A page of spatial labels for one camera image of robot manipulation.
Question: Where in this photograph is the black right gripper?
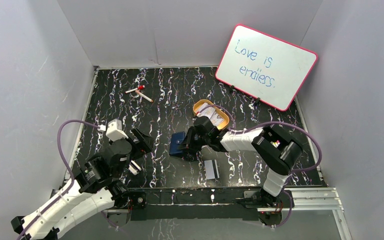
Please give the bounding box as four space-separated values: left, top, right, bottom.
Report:
178 126 210 153

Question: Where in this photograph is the silver credit card stack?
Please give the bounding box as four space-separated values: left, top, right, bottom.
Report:
197 102 224 127

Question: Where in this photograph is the blue leather card holder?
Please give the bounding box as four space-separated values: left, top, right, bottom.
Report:
168 131 186 157

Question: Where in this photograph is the white magnetic stripe card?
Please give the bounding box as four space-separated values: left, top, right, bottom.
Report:
204 159 220 180

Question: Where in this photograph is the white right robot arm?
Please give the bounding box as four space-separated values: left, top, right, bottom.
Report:
175 116 303 207

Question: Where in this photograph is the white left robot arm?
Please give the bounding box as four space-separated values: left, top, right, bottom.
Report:
11 128 155 240

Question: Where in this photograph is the yellow oval tray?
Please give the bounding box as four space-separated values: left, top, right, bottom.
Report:
193 99 230 130

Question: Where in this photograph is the orange capped marker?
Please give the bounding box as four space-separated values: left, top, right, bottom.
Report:
135 90 154 103

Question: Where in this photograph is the red capped marker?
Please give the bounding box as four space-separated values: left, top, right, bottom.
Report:
125 85 145 94

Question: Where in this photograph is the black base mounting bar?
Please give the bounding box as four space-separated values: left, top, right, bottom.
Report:
95 187 312 222

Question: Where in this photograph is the pink framed whiteboard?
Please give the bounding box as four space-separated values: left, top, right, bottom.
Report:
215 24 318 111

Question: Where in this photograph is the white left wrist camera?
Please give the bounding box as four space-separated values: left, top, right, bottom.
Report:
98 119 128 142

